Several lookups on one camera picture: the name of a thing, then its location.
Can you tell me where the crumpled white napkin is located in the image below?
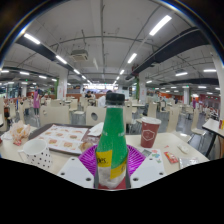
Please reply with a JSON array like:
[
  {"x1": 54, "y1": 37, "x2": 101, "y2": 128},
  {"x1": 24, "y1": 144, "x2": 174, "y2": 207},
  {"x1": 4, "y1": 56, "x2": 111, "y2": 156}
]
[{"x1": 87, "y1": 121, "x2": 105, "y2": 138}]

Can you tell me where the green-labelled clear drink bottle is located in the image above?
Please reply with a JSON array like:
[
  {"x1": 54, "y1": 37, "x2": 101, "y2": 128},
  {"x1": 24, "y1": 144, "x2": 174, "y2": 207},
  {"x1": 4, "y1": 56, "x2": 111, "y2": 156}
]
[{"x1": 94, "y1": 92, "x2": 130, "y2": 190}]

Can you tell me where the small red packet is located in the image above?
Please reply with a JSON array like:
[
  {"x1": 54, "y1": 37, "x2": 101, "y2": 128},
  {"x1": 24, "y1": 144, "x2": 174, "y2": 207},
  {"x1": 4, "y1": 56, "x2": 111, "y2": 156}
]
[{"x1": 163, "y1": 151, "x2": 180, "y2": 165}]

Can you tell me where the person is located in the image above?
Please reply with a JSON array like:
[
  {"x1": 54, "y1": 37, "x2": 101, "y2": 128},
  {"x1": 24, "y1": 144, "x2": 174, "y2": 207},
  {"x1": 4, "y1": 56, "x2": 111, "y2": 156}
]
[
  {"x1": 97, "y1": 89, "x2": 114, "y2": 108},
  {"x1": 32, "y1": 85, "x2": 42, "y2": 116}
]

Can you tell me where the group of ceiling lights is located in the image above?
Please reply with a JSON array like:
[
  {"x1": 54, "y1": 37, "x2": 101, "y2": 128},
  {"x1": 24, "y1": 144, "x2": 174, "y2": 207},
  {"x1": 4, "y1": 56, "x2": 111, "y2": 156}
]
[{"x1": 0, "y1": 14, "x2": 218, "y2": 92}]

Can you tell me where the group of beige chairs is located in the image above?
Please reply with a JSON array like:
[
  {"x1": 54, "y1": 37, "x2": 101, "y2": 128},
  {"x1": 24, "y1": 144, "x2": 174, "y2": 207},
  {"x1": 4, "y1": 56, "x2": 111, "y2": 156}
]
[{"x1": 0, "y1": 98, "x2": 208, "y2": 135}]

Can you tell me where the ceiling air conditioner unit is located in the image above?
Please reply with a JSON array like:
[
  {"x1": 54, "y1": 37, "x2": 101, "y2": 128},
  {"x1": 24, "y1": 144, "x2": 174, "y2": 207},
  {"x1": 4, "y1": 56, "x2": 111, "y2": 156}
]
[{"x1": 70, "y1": 49, "x2": 90, "y2": 62}]

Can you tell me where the white polka-dot mug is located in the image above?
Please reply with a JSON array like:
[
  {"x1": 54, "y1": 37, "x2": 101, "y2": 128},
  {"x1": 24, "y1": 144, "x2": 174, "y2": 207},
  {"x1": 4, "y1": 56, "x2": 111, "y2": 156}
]
[{"x1": 17, "y1": 138, "x2": 54, "y2": 171}]

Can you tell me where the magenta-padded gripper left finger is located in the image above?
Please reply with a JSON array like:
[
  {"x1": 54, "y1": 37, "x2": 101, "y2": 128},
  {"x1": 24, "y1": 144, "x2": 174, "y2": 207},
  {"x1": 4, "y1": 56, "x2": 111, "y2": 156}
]
[{"x1": 56, "y1": 143, "x2": 100, "y2": 190}]

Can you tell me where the dark tray with paper liner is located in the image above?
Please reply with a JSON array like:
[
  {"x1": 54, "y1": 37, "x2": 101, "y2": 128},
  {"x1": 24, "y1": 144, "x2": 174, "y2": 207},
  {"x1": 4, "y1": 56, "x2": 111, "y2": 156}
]
[{"x1": 28, "y1": 123, "x2": 101, "y2": 156}]

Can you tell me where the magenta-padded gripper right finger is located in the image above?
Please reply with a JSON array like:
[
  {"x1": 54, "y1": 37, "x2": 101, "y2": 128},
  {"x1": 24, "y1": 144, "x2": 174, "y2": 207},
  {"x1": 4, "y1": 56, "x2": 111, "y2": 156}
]
[{"x1": 124, "y1": 144, "x2": 167, "y2": 190}]

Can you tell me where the colourful printed leaflet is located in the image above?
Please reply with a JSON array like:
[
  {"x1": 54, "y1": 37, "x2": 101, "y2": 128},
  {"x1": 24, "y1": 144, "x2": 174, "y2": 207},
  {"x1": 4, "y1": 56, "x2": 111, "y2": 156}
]
[{"x1": 141, "y1": 148, "x2": 168, "y2": 165}]

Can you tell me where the clear plastic packet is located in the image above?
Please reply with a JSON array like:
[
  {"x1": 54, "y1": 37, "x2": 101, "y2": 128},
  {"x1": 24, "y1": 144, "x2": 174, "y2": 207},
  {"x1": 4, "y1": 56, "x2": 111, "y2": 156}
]
[{"x1": 178, "y1": 157, "x2": 200, "y2": 170}]

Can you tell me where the wrapped brown food item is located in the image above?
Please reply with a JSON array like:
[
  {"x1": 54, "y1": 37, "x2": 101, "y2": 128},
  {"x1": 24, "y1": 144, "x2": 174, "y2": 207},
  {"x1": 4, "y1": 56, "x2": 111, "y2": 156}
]
[{"x1": 78, "y1": 141, "x2": 95, "y2": 153}]

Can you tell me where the red paper cup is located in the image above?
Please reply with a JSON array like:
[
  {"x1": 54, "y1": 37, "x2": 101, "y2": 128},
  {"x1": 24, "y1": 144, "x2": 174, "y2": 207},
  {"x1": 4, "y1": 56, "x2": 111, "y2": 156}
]
[{"x1": 140, "y1": 116, "x2": 163, "y2": 149}]

